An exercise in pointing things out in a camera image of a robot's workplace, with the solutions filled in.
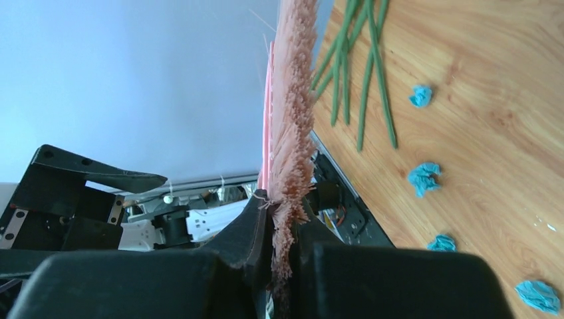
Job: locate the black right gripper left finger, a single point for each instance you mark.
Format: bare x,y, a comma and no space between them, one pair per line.
225,278

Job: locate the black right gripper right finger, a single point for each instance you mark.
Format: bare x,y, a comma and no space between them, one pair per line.
336,280

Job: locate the blue paper scrap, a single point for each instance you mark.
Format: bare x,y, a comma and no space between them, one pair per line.
539,295
443,243
423,178
421,96

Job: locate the pink hand brush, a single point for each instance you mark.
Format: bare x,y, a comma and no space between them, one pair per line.
288,121

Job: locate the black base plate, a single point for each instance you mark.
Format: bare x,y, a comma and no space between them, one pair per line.
348,215

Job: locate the green long beans bunch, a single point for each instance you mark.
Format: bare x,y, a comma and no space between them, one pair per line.
354,58

